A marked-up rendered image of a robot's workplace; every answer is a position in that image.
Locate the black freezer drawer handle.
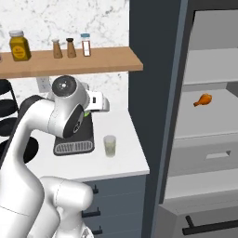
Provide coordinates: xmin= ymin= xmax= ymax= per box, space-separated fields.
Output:
xmin=181 ymin=215 xmax=238 ymax=236

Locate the orange chicken drumstick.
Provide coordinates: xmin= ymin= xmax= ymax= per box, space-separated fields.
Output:
xmin=192 ymin=93 xmax=214 ymax=108

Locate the white wall socket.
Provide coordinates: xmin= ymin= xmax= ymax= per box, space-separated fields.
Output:
xmin=35 ymin=76 xmax=51 ymax=94

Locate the dark grey tall cabinet panel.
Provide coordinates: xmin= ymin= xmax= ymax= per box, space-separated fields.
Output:
xmin=127 ymin=0 xmax=189 ymax=238

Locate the brown shaker black cap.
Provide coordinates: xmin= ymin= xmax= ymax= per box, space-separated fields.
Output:
xmin=65 ymin=37 xmax=77 ymax=59

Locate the yellow mustard jar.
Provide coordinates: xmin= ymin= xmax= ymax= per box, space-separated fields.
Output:
xmin=8 ymin=29 xmax=33 ymax=62

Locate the black wire stand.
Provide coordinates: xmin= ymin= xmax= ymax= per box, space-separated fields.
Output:
xmin=0 ymin=78 xmax=40 ymax=165

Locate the grey open fridge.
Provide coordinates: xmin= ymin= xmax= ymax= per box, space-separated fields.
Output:
xmin=154 ymin=0 xmax=238 ymax=238

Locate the brown shaker white cap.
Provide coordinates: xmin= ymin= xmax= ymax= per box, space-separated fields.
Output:
xmin=51 ymin=38 xmax=63 ymax=60

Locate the black coffee machine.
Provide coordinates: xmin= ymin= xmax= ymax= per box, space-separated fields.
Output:
xmin=52 ymin=110 xmax=96 ymax=157

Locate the grey fridge crisper drawer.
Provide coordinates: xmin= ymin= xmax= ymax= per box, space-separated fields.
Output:
xmin=167 ymin=133 xmax=238 ymax=179

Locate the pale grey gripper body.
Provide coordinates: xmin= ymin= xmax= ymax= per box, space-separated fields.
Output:
xmin=99 ymin=95 xmax=112 ymax=113

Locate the spice jar blue lid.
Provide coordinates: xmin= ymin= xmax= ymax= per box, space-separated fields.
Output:
xmin=80 ymin=33 xmax=92 ymax=58

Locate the blue-grey drawer front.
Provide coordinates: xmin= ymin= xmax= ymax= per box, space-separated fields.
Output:
xmin=88 ymin=222 xmax=146 ymax=238
xmin=81 ymin=200 xmax=146 ymax=227
xmin=83 ymin=175 xmax=147 ymax=205

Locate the grey freezer drawer front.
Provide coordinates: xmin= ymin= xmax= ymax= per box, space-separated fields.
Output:
xmin=153 ymin=189 xmax=238 ymax=238

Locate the glass of lemonade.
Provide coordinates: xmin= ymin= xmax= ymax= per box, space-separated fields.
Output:
xmin=102 ymin=134 xmax=117 ymax=158

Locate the wooden wall shelf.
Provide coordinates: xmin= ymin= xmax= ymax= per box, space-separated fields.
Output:
xmin=0 ymin=46 xmax=144 ymax=79

